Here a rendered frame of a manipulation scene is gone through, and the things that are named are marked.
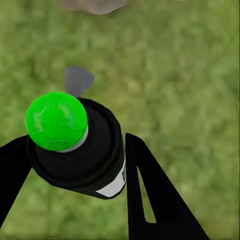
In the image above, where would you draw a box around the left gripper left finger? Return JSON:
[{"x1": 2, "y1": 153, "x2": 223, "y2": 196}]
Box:
[{"x1": 0, "y1": 135, "x2": 32, "y2": 227}]

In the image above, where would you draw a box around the pesticide atomizer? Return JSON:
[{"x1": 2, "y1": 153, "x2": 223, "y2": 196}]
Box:
[{"x1": 25, "y1": 65, "x2": 127, "y2": 200}]

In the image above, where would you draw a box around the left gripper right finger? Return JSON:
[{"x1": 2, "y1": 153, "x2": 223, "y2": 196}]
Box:
[{"x1": 124, "y1": 133, "x2": 210, "y2": 240}]

